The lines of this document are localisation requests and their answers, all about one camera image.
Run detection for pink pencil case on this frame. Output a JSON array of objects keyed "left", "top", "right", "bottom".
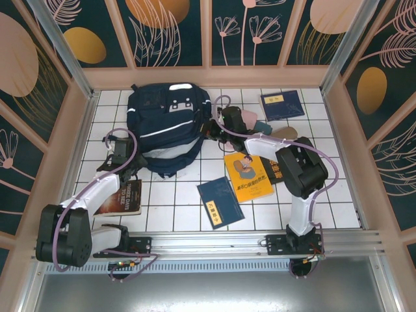
[{"left": 239, "top": 109, "right": 258, "bottom": 130}]

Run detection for Three Days to See book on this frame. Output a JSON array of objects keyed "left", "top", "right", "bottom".
[{"left": 94, "top": 179, "right": 143, "bottom": 217}]

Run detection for small teal notebook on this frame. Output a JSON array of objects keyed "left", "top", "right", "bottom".
[{"left": 254, "top": 120, "right": 273, "bottom": 136}]

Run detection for navy student backpack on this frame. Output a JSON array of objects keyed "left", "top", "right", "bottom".
[{"left": 126, "top": 82, "right": 212, "bottom": 179}]

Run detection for yellow cartoon cover book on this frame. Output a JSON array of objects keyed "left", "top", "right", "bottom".
[{"left": 223, "top": 152, "right": 274, "bottom": 205}]

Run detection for black book yellow letters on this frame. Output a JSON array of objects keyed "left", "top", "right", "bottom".
[{"left": 259, "top": 158, "right": 287, "bottom": 186}]

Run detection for beige fabric pencil case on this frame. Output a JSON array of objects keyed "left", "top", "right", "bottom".
[{"left": 270, "top": 126, "right": 299, "bottom": 140}]

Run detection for navy book with flower drawing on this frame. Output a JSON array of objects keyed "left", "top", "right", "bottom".
[{"left": 259, "top": 90, "right": 306, "bottom": 122}]

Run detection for navy book vertical yellow label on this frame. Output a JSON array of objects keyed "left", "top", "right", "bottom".
[{"left": 196, "top": 177, "right": 245, "bottom": 231}]

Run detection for small circuit board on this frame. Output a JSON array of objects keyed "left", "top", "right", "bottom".
[{"left": 109, "top": 259, "right": 137, "bottom": 269}]

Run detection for circle and gold lines panel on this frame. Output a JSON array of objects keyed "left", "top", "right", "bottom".
[{"left": 285, "top": 0, "right": 358, "bottom": 66}]

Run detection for grey metal sheet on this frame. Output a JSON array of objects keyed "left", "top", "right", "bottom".
[{"left": 34, "top": 272, "right": 396, "bottom": 312}]

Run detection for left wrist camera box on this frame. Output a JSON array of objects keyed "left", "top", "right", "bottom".
[{"left": 111, "top": 137, "right": 131, "bottom": 163}]

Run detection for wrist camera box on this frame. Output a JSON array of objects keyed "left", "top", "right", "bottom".
[
  {"left": 111, "top": 137, "right": 131, "bottom": 163},
  {"left": 220, "top": 105, "right": 246, "bottom": 133}
]

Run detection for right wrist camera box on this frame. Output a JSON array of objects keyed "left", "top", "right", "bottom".
[{"left": 220, "top": 105, "right": 246, "bottom": 133}]

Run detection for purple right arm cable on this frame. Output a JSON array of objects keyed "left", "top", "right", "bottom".
[{"left": 213, "top": 95, "right": 341, "bottom": 283}]

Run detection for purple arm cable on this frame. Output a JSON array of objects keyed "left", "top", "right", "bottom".
[
  {"left": 213, "top": 95, "right": 341, "bottom": 283},
  {"left": 51, "top": 127, "right": 160, "bottom": 283}
]

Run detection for aluminium side rail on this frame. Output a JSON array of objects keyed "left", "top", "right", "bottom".
[
  {"left": 48, "top": 92, "right": 100, "bottom": 233},
  {"left": 321, "top": 90, "right": 368, "bottom": 228}
]

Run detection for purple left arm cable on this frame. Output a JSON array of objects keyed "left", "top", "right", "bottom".
[{"left": 51, "top": 127, "right": 160, "bottom": 283}]

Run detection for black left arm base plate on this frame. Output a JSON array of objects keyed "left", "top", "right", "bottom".
[{"left": 93, "top": 236, "right": 153, "bottom": 258}]

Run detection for flower outline wall panel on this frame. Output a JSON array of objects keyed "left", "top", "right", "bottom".
[{"left": 0, "top": 113, "right": 45, "bottom": 237}]

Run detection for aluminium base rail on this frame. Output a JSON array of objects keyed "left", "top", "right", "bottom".
[{"left": 31, "top": 229, "right": 389, "bottom": 261}]

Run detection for two flowers wall panel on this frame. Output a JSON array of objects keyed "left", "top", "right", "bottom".
[{"left": 211, "top": 0, "right": 283, "bottom": 68}]

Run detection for leaf outline wall panel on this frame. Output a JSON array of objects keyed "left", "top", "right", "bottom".
[{"left": 116, "top": 0, "right": 204, "bottom": 68}]

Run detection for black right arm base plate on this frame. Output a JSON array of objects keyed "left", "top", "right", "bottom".
[{"left": 266, "top": 233, "right": 325, "bottom": 257}]

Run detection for aluminium corner post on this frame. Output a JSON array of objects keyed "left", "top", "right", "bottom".
[
  {"left": 320, "top": 0, "right": 380, "bottom": 94},
  {"left": 27, "top": 0, "right": 100, "bottom": 101}
]

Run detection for grey slotted cable duct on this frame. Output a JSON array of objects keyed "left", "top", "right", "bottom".
[{"left": 45, "top": 261, "right": 374, "bottom": 274}]

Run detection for large circle wall panel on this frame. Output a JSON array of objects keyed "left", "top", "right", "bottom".
[{"left": 0, "top": 0, "right": 71, "bottom": 144}]

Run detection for yellow oval wall panel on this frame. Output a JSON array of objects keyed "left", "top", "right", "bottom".
[{"left": 48, "top": 0, "right": 129, "bottom": 69}]

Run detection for leaf sprig wall panel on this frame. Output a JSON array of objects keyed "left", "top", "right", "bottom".
[{"left": 370, "top": 97, "right": 416, "bottom": 231}]

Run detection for feather and oval wall panel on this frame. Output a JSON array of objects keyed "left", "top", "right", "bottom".
[{"left": 341, "top": 0, "right": 416, "bottom": 140}]

